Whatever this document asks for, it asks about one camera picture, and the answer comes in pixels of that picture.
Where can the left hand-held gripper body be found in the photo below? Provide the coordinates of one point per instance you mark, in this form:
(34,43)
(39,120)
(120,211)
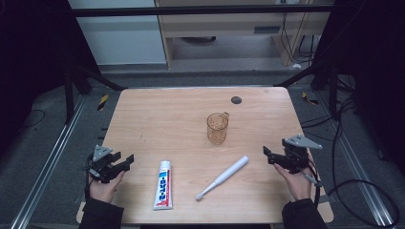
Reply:
(102,165)

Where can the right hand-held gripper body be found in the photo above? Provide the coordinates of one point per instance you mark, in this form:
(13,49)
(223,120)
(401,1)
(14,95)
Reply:
(297,156)

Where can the white toothpaste tube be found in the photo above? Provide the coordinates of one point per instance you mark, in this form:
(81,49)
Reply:
(163,187)

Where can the white electric toothbrush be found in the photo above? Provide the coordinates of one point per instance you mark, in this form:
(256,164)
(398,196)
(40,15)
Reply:
(226,175)

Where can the transparent amber plastic cup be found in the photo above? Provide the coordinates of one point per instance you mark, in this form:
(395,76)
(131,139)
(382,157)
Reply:
(217,130)

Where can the person's left hand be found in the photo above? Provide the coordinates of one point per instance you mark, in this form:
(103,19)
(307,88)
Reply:
(103,191)

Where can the person's right hand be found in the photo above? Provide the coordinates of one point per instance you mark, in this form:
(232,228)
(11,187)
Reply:
(299,186)

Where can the yellow black striped tape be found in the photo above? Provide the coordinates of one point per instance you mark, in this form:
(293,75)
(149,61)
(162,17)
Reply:
(309,99)
(102,102)

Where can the round grey table grommet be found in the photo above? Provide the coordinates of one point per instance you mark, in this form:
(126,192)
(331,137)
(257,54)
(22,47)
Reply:
(236,100)

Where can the black metal stand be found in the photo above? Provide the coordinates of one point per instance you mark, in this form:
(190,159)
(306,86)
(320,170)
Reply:
(68,95)
(332,92)

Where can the small white floor object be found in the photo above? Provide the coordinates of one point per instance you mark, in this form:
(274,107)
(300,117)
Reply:
(296,66)

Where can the white cabinet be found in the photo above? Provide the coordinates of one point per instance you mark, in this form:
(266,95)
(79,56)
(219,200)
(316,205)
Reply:
(121,38)

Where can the light wooden desk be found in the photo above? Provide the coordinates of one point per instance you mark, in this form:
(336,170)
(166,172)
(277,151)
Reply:
(242,24)

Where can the aluminium floor rail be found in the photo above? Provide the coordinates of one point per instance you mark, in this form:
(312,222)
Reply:
(47,162)
(359,171)

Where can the black horizontal frame bar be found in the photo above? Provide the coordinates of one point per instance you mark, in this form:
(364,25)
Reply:
(191,10)

